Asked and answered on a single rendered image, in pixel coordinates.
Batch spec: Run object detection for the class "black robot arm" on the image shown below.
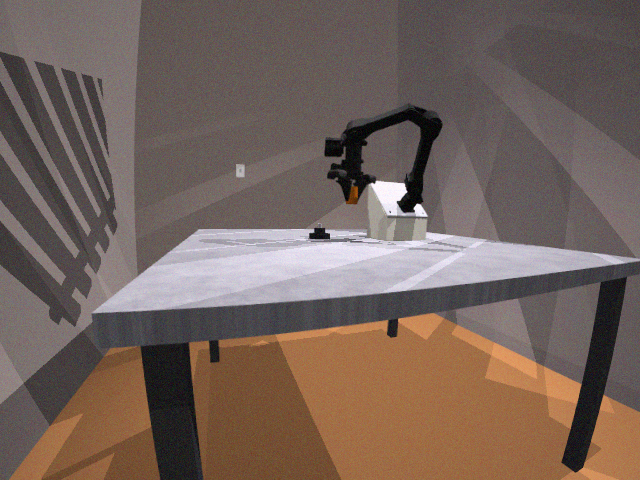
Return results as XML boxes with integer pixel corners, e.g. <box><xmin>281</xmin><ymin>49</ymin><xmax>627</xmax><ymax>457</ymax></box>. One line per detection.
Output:
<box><xmin>325</xmin><ymin>103</ymin><xmax>443</xmax><ymax>213</ymax></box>

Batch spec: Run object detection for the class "orange knob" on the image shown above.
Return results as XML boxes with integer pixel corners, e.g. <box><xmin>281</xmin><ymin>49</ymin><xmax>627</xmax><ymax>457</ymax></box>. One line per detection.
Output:
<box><xmin>346</xmin><ymin>186</ymin><xmax>358</xmax><ymax>204</ymax></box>

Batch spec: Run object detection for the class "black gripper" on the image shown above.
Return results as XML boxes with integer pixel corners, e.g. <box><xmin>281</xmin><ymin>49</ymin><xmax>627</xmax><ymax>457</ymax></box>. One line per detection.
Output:
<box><xmin>327</xmin><ymin>155</ymin><xmax>376</xmax><ymax>201</ymax></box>

